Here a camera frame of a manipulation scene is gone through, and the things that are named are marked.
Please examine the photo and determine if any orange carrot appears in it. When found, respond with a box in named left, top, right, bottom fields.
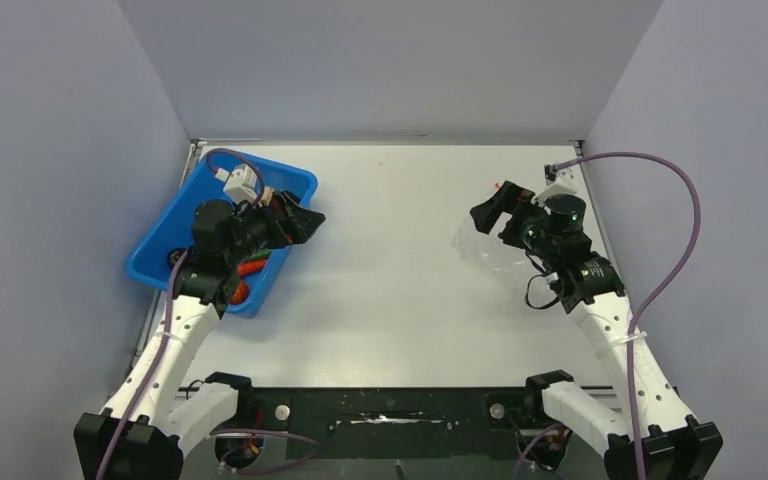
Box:
left=237, top=258, right=268, bottom=277

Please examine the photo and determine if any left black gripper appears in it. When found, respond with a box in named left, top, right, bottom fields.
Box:
left=225, top=190, right=324, bottom=266

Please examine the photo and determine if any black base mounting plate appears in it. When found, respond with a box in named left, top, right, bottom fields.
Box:
left=185, top=387, right=617, bottom=462

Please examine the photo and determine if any orange tomato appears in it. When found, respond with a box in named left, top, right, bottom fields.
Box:
left=229, top=281, right=250, bottom=305

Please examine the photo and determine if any green chili pepper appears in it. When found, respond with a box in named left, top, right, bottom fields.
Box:
left=244, top=249, right=272, bottom=263

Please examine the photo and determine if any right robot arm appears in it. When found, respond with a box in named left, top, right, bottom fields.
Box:
left=469, top=181, right=723, bottom=479

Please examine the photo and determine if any clear zip top bag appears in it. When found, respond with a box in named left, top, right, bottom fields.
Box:
left=451, top=213, right=546, bottom=297

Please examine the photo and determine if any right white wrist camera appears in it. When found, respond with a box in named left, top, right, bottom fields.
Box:
left=531, top=165, right=577, bottom=207

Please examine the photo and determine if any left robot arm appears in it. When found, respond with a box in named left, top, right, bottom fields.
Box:
left=74, top=191, right=326, bottom=479

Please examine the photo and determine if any blue plastic bin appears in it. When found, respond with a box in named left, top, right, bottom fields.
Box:
left=125, top=155, right=318, bottom=318

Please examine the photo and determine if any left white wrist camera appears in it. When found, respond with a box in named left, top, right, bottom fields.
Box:
left=214, top=165, right=262, bottom=205

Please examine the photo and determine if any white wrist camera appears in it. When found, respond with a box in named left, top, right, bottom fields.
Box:
left=214, top=165, right=262, bottom=205
left=531, top=165, right=577, bottom=207

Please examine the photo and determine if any dark plum front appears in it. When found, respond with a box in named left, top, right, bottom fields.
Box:
left=166, top=248, right=187, bottom=269

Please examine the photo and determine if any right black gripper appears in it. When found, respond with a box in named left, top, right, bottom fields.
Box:
left=470, top=182, right=558, bottom=263

